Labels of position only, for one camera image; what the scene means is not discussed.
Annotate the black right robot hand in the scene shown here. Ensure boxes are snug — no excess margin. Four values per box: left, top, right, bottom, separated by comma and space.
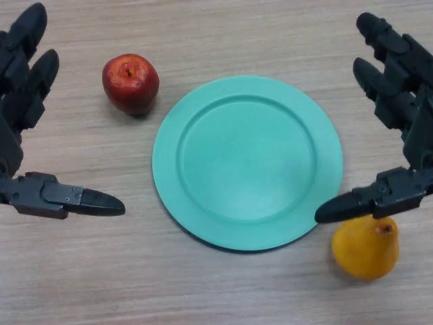
314, 12, 433, 224

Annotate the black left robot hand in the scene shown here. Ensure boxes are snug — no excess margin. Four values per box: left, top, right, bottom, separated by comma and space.
0, 2, 127, 220

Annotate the red apple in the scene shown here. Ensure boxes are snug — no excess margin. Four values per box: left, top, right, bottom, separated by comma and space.
101, 53, 160, 117

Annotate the green round plate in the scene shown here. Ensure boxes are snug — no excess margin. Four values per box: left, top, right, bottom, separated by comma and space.
152, 74, 344, 253

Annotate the yellow pear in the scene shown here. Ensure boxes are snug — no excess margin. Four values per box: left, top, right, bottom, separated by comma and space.
331, 216, 401, 281

